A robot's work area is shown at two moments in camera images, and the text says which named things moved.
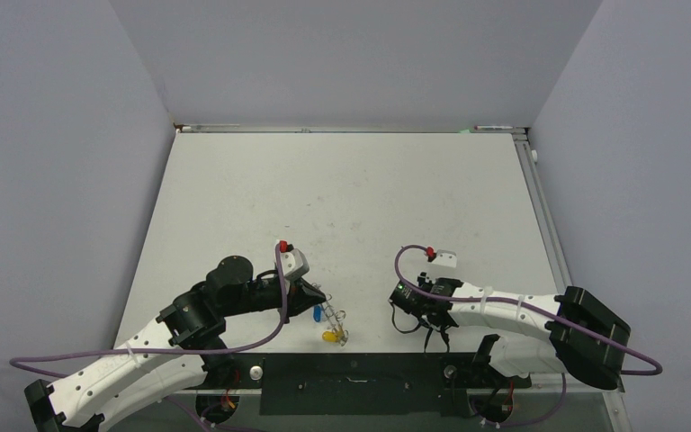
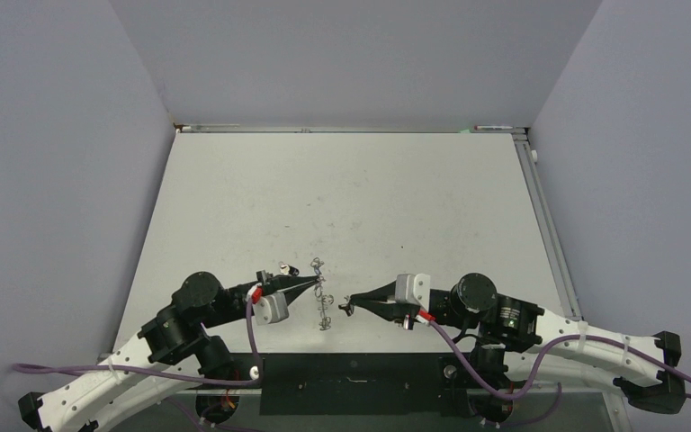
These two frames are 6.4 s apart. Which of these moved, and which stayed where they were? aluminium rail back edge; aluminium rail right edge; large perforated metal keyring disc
Moved: large perforated metal keyring disc
Stayed: aluminium rail right edge; aluminium rail back edge
